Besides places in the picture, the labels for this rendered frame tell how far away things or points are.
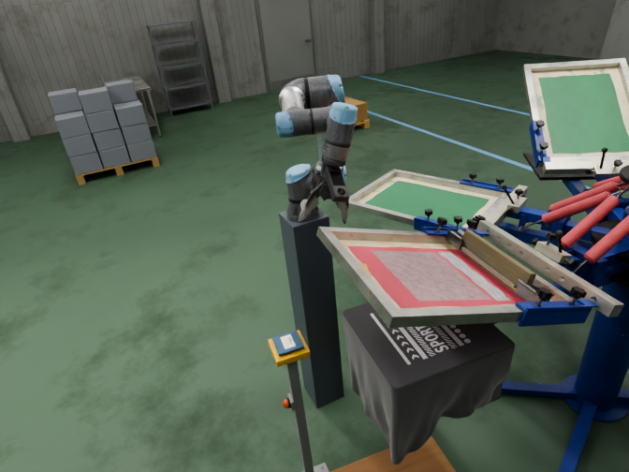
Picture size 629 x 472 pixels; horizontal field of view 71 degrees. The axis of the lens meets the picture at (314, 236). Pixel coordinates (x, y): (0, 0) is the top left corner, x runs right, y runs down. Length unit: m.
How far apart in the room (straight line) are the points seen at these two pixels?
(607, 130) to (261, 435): 2.61
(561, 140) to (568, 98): 0.34
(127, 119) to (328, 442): 5.38
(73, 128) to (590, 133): 5.92
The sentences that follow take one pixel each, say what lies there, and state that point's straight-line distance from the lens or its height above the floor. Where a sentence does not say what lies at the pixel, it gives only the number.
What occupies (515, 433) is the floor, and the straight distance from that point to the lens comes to 2.72.
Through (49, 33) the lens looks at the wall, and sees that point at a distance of 10.50.
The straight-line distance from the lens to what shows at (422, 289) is 1.50.
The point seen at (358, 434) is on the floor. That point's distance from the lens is 2.61.
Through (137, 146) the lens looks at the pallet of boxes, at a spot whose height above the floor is 0.35.
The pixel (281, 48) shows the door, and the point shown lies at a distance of 11.22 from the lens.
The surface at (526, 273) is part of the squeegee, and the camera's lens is 1.67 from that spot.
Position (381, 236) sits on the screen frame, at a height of 1.23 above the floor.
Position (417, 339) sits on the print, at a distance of 1.71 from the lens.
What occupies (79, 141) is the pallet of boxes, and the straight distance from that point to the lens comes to 6.88.
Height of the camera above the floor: 2.11
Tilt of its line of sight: 29 degrees down
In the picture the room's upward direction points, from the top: 6 degrees counter-clockwise
